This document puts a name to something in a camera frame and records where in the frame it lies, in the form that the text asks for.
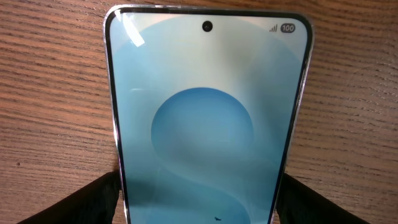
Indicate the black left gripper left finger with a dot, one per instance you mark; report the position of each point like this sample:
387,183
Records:
94,203

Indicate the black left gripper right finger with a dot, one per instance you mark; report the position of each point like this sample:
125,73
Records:
299,204

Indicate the Galaxy S25 smartphone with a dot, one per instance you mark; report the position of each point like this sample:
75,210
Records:
204,105

